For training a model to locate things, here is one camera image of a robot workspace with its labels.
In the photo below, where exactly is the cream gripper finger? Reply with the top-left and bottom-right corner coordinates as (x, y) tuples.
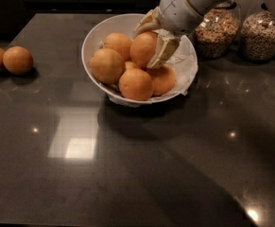
(146, 34), (180, 69)
(133, 7), (161, 37)

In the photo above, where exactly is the white bowl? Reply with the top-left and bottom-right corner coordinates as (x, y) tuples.
(81, 13), (199, 105)

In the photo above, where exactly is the hidden middle orange in bowl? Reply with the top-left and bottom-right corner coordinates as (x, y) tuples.
(125, 61), (137, 70)

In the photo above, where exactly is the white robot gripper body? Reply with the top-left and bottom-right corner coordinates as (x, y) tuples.
(158, 0), (203, 36)

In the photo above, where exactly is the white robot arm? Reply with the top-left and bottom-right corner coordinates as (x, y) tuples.
(133, 0), (275, 68)

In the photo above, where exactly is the right glass jar with grains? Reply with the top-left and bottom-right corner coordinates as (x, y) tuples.
(238, 4), (275, 62)

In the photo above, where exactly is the middle glass jar with cereal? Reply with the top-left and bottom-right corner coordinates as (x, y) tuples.
(194, 0), (240, 59)

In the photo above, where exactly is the white paper bowl liner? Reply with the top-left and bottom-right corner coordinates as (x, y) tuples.
(96, 36), (198, 107)

